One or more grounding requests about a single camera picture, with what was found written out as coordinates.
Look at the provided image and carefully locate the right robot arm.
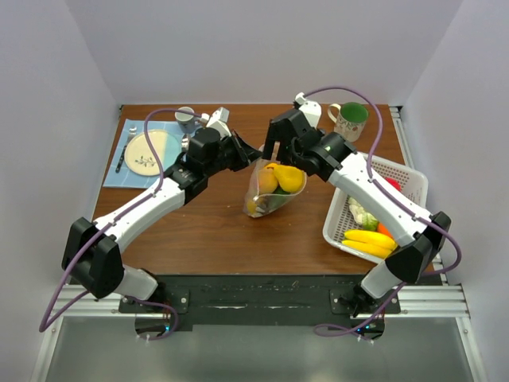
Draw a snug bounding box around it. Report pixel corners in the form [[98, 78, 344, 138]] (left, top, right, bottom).
[[262, 108, 451, 313]]

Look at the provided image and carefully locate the peach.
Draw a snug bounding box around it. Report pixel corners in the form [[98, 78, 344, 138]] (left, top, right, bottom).
[[257, 168, 278, 194]]

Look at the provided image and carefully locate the red apple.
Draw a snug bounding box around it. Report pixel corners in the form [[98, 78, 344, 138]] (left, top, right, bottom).
[[386, 177, 402, 192]]

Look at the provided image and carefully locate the small orange tangerine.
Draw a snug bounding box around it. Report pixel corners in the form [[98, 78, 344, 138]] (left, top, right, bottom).
[[377, 223, 392, 237]]

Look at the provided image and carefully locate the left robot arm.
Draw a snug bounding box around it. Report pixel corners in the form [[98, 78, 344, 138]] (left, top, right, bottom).
[[62, 128, 262, 312]]

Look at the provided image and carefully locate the small grey cup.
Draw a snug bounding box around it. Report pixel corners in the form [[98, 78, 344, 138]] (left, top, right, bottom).
[[174, 106, 202, 134]]

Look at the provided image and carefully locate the green interior floral mug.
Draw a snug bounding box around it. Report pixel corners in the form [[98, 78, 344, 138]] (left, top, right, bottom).
[[327, 102, 369, 142]]

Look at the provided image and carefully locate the yellow red mango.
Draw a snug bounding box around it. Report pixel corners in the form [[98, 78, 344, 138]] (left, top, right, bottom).
[[246, 194, 264, 215]]

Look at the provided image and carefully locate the yellow banana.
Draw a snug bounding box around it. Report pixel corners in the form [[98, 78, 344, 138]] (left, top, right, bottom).
[[341, 229, 398, 259]]

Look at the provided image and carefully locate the cabbage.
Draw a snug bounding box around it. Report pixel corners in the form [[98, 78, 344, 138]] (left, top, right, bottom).
[[348, 197, 379, 232]]

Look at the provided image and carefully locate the spoon with black handle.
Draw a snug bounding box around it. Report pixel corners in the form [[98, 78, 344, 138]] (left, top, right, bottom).
[[181, 134, 192, 152]]

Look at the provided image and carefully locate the green cucumber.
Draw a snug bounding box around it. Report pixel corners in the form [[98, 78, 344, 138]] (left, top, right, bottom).
[[273, 187, 289, 196]]

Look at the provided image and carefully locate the cream and blue plate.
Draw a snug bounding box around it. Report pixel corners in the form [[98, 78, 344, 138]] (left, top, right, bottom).
[[124, 129, 181, 177]]

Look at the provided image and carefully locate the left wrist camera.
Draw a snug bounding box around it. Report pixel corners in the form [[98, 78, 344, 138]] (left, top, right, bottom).
[[200, 107, 231, 138]]

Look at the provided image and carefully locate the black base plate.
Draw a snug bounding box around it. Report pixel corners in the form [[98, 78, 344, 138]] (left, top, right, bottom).
[[119, 274, 401, 333]]

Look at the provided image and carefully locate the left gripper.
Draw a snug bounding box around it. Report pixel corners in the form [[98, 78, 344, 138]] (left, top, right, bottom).
[[204, 129, 262, 177]]

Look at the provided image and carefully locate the polka dot zip bag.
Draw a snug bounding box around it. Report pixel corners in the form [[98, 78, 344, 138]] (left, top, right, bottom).
[[243, 142, 307, 218]]

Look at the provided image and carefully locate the fork with black handle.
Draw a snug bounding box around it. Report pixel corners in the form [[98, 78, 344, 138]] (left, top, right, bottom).
[[115, 125, 137, 173]]

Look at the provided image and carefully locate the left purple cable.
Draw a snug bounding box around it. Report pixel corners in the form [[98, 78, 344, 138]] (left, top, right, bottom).
[[38, 107, 210, 341]]

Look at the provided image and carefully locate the white plastic basket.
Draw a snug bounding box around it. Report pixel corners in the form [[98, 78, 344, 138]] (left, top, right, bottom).
[[322, 153, 428, 264]]

